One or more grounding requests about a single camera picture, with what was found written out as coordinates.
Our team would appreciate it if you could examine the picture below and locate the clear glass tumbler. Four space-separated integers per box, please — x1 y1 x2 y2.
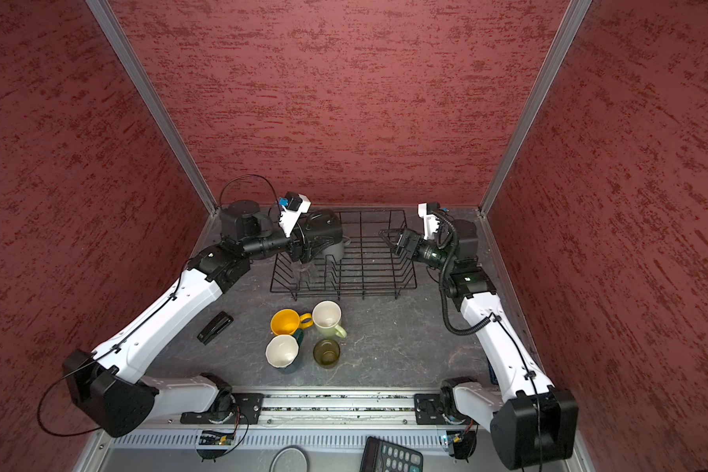
292 263 319 288

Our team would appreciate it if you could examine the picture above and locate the cream mug green handle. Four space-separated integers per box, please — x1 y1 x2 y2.
312 301 347 338

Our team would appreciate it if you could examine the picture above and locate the white cup dark green base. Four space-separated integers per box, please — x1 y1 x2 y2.
265 334 300 371

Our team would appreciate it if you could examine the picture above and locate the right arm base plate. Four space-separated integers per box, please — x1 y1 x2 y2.
413 391 500 428

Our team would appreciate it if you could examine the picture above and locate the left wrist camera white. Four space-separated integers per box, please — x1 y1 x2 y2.
278 192 311 238

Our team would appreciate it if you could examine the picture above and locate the black wire dish rack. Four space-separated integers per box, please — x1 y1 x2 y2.
271 208 417 300

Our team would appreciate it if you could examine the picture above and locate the black stapler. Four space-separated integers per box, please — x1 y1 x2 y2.
197 312 234 345

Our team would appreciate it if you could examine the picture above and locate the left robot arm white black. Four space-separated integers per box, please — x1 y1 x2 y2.
63 193 311 438

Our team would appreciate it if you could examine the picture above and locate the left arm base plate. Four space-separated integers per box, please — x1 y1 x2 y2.
180 393 265 427

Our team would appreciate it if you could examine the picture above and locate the round grey disc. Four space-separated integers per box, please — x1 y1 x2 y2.
269 446 310 472

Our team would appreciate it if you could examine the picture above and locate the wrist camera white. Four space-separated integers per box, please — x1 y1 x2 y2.
418 202 441 241
278 192 311 238

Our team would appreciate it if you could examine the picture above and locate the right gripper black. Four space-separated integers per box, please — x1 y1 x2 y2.
380 228 455 271

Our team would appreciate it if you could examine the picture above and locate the black calculator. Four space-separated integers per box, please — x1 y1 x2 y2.
359 437 424 472

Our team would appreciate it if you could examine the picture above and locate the olive green glass cup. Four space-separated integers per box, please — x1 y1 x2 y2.
313 338 340 369

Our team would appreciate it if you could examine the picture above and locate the white ceramic mug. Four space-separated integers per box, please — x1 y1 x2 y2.
322 236 351 263

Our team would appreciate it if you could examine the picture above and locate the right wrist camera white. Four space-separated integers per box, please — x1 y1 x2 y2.
418 202 441 241

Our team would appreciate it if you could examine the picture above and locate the black mug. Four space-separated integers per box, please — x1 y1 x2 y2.
296 208 343 263

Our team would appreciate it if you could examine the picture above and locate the yellow mug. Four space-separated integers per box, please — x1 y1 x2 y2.
271 309 314 336

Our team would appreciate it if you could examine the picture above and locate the blue stapler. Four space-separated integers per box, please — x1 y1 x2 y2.
488 363 499 387

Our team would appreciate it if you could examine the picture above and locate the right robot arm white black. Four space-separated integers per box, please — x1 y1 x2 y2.
380 212 579 470

